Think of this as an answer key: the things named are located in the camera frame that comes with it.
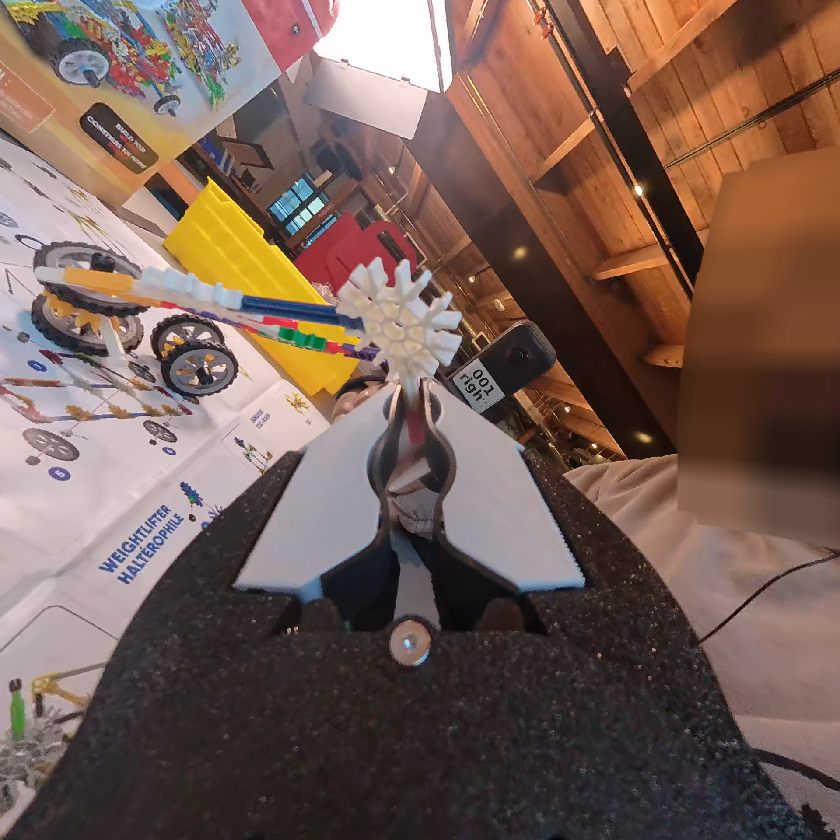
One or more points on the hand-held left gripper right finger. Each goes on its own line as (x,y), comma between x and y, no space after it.
(499,518)

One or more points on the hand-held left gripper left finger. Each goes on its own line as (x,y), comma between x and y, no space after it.
(315,518)

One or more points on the white rod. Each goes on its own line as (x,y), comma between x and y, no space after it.
(49,272)
(409,394)

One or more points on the white snowflake connector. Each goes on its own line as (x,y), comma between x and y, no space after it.
(190,286)
(397,321)

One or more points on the green connector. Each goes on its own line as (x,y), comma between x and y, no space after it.
(302,338)

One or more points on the person's right hand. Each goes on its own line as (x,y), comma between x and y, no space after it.
(358,397)

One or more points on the toy wheel pair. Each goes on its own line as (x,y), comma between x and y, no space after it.
(82,262)
(197,367)

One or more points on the white printed instruction sheet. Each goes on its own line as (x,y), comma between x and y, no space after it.
(98,492)

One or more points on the person's beige hoodie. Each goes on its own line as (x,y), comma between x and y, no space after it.
(722,623)

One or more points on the stack of yellow plastic bins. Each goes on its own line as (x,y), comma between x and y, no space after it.
(223,243)

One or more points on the construction toy kit box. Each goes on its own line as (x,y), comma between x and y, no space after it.
(131,131)

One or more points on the wooden wall shelf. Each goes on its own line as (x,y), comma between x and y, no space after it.
(633,262)
(666,354)

